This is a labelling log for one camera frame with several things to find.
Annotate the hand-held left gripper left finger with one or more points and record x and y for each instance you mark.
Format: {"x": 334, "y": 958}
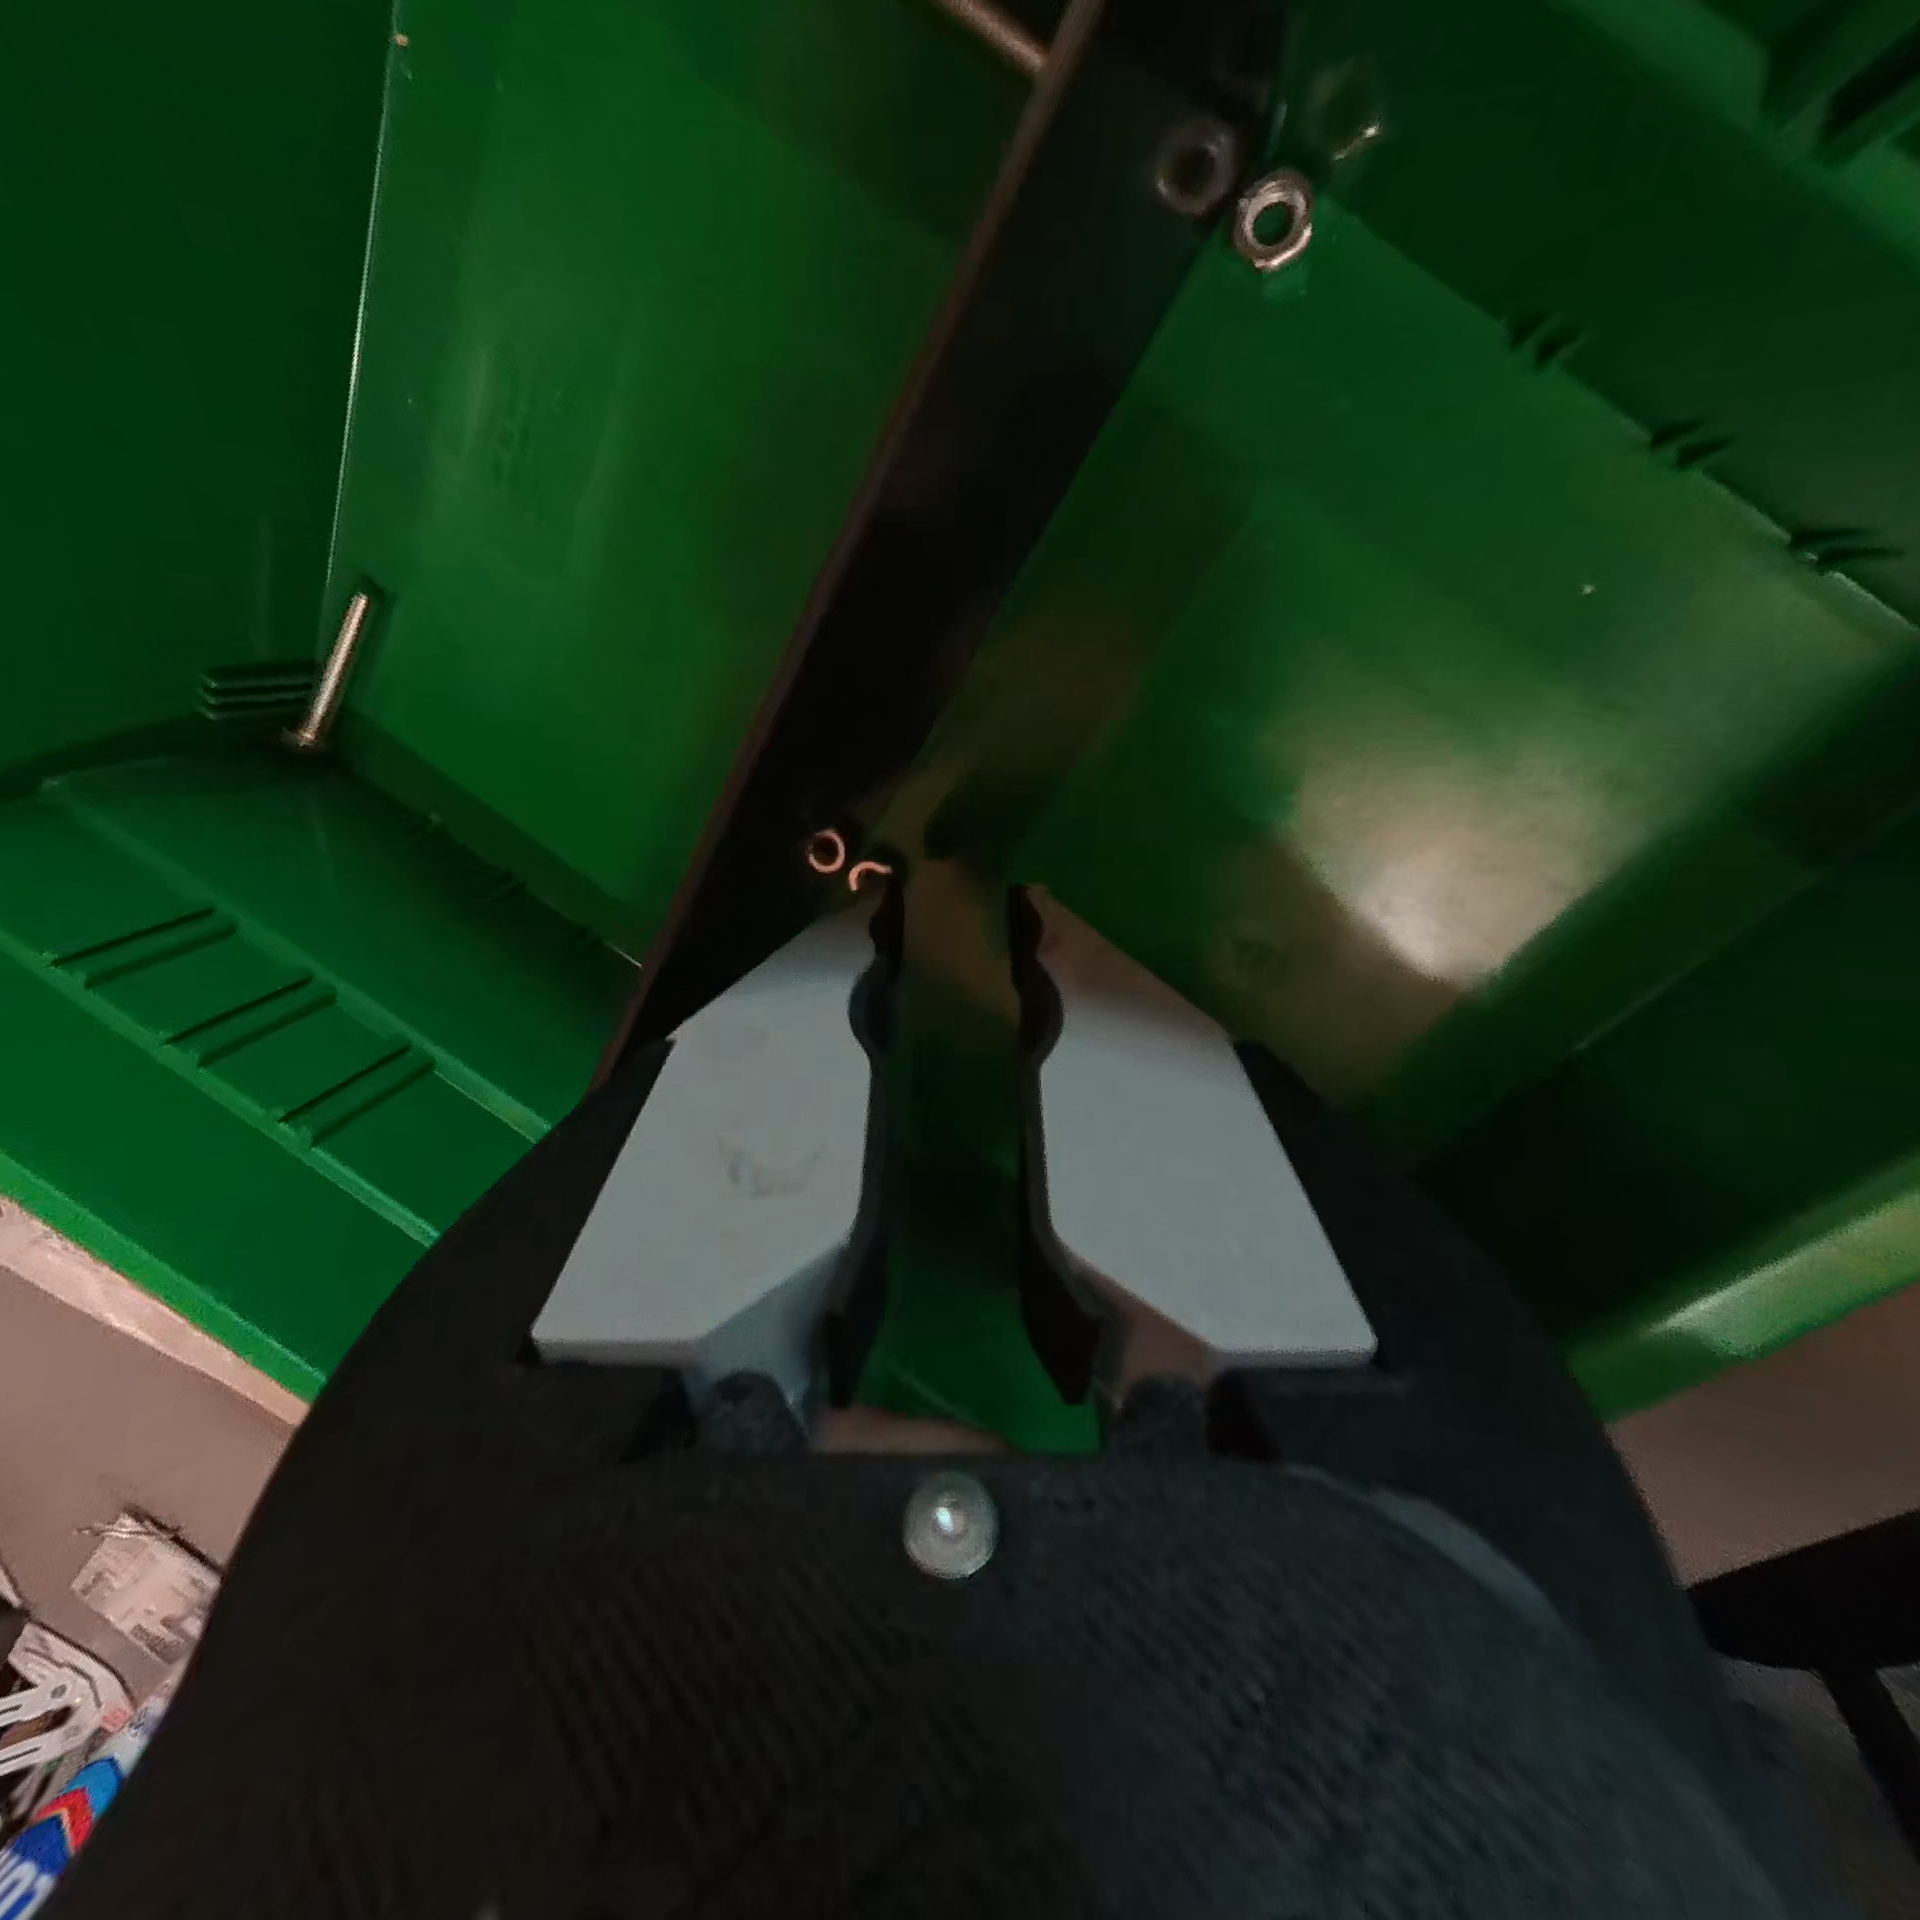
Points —
{"x": 721, "y": 1171}

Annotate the long steel bolt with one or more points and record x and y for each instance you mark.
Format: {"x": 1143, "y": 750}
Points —
{"x": 333, "y": 669}
{"x": 998, "y": 32}

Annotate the black bin divider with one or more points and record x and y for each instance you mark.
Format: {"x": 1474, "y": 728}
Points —
{"x": 961, "y": 494}

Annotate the green plastic bin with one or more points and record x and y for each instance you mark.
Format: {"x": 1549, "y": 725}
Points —
{"x": 599, "y": 376}

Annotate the black metal frame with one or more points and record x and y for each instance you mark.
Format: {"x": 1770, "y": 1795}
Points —
{"x": 1816, "y": 1613}

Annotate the blue printed packet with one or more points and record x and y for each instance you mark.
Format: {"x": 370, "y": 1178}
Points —
{"x": 66, "y": 1822}

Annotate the grey printed paper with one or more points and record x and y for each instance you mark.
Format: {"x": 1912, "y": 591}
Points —
{"x": 143, "y": 1590}

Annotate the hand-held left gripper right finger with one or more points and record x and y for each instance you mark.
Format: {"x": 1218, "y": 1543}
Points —
{"x": 1184, "y": 1184}

